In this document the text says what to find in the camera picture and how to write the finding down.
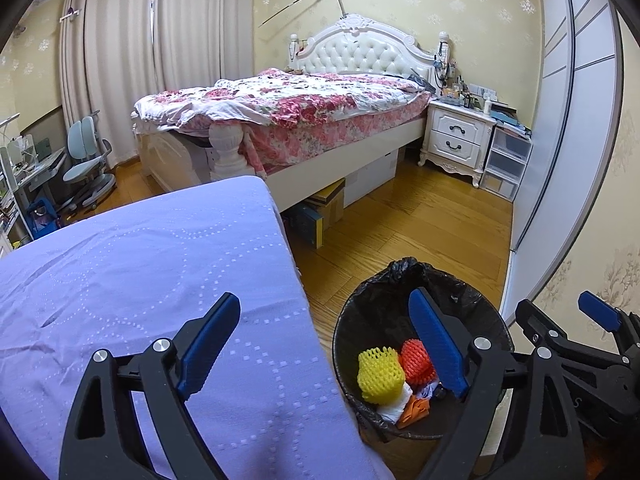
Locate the beige curtain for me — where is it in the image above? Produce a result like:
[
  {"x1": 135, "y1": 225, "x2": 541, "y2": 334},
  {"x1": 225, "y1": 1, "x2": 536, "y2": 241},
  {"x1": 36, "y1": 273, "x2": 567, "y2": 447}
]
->
[{"x1": 57, "y1": 0, "x2": 256, "y2": 126}]

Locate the trash bin with black liner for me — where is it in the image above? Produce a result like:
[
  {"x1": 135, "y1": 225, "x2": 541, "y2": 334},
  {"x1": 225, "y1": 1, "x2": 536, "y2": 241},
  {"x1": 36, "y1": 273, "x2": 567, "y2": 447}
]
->
[{"x1": 331, "y1": 256, "x2": 515, "y2": 468}]

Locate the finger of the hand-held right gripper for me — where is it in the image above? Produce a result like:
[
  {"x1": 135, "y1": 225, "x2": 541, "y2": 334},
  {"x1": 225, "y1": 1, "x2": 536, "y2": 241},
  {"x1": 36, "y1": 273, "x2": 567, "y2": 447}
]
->
[
  {"x1": 515, "y1": 299, "x2": 608, "y2": 368},
  {"x1": 577, "y1": 291, "x2": 640, "y2": 356}
]

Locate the sliding wardrobe door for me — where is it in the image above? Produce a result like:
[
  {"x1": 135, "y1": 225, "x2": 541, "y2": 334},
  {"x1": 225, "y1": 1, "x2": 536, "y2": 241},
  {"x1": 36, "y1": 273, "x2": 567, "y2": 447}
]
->
[{"x1": 502, "y1": 0, "x2": 626, "y2": 321}]

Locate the pink floral quilt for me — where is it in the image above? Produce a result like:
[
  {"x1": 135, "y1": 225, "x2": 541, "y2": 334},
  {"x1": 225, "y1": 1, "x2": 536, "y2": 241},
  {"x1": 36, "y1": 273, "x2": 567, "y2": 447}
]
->
[{"x1": 132, "y1": 67, "x2": 433, "y2": 171}]

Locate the yellow foam fruit net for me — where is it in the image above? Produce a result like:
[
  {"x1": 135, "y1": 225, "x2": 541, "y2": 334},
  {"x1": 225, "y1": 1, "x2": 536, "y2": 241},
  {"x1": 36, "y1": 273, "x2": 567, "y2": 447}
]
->
[{"x1": 357, "y1": 345, "x2": 406, "y2": 404}]

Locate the white desk lamp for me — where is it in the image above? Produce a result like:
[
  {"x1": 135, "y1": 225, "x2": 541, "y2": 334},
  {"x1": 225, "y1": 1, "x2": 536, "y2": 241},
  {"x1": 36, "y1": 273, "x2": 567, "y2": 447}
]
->
[{"x1": 0, "y1": 112, "x2": 21, "y2": 143}]

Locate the study desk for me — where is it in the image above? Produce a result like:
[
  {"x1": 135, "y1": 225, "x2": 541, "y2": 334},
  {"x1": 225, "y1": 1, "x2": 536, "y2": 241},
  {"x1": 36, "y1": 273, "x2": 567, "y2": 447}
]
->
[{"x1": 0, "y1": 135, "x2": 68, "y2": 231}]

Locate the clear plastic drawer unit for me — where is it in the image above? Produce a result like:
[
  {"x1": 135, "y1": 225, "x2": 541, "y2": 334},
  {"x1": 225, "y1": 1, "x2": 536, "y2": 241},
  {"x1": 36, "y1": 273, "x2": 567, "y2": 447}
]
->
[{"x1": 480, "y1": 125, "x2": 533, "y2": 203}]

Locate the orange paper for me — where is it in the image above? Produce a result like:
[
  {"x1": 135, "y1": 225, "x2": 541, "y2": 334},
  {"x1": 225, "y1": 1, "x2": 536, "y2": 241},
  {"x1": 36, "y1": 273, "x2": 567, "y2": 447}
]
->
[{"x1": 397, "y1": 394, "x2": 431, "y2": 429}]

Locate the white nightstand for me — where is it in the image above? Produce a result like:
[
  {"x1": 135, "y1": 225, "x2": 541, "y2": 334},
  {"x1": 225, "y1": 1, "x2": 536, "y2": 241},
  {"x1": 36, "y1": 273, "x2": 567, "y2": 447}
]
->
[{"x1": 417, "y1": 99, "x2": 497, "y2": 188}]

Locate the white storage box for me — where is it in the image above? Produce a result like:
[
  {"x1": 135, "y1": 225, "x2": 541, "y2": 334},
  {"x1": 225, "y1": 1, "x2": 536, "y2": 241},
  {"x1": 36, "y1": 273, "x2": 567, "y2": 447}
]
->
[{"x1": 345, "y1": 147, "x2": 401, "y2": 208}]

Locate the blue box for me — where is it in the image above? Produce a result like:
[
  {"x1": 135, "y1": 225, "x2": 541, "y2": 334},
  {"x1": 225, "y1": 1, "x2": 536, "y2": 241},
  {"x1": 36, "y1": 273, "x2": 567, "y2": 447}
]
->
[{"x1": 285, "y1": 202, "x2": 326, "y2": 250}]

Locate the bed with floral quilt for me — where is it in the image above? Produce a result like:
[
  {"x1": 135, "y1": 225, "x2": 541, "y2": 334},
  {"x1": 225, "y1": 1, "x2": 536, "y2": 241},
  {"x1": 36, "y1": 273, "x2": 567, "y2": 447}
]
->
[{"x1": 132, "y1": 14, "x2": 441, "y2": 211}]

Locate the red foam fruit net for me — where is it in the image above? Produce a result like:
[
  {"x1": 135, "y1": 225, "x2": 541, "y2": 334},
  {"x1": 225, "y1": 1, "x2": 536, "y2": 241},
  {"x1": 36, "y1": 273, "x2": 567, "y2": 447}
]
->
[{"x1": 398, "y1": 338, "x2": 437, "y2": 386}]

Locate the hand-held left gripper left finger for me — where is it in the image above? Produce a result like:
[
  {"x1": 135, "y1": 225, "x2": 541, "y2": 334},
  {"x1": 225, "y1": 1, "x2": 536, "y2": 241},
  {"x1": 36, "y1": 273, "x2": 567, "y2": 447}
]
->
[{"x1": 60, "y1": 291, "x2": 242, "y2": 480}]

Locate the cardboard box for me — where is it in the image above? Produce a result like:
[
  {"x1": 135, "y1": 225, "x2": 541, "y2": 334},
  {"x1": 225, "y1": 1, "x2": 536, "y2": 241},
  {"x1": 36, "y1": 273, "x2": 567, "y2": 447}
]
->
[{"x1": 305, "y1": 177, "x2": 347, "y2": 226}]

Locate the light blue desk chair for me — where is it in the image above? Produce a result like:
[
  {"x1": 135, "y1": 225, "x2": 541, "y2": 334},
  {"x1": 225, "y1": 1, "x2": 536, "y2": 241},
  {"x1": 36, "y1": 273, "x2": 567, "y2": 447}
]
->
[{"x1": 62, "y1": 116, "x2": 116, "y2": 211}]

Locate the purple tablecloth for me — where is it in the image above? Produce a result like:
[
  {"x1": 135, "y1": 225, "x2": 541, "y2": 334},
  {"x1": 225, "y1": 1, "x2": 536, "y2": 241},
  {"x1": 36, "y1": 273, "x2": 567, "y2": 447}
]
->
[{"x1": 0, "y1": 175, "x2": 396, "y2": 480}]

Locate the thin metal rod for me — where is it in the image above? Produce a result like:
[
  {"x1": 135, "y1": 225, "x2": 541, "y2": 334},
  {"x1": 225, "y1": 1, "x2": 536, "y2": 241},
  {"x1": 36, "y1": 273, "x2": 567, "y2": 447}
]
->
[{"x1": 259, "y1": 0, "x2": 348, "y2": 28}]

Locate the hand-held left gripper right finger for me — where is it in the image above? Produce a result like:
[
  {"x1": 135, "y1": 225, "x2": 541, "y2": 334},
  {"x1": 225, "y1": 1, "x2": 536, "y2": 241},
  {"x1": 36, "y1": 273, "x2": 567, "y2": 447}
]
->
[{"x1": 408, "y1": 287, "x2": 583, "y2": 480}]

